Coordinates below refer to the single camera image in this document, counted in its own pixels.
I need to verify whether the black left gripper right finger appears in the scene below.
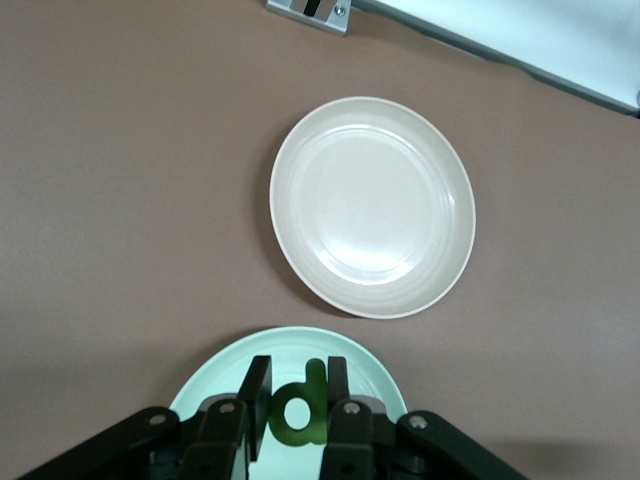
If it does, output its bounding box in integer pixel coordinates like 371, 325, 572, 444
322, 355, 381, 480

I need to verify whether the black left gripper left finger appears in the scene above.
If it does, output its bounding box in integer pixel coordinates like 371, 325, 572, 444
182, 354, 274, 480

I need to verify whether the table edge rail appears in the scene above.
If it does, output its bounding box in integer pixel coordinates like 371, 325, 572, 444
349, 0, 640, 120

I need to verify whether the brown table cover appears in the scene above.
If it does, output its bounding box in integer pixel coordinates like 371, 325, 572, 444
0, 0, 640, 480

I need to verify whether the beige plate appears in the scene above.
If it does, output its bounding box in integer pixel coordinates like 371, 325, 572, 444
269, 96, 477, 319

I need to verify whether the metal table edge bracket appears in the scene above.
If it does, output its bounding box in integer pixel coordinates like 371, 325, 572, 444
266, 0, 354, 39

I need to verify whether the green foam letter P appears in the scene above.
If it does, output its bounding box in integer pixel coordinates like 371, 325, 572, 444
269, 358, 331, 447

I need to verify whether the green plate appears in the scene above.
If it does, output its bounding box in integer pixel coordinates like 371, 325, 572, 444
168, 327, 407, 480

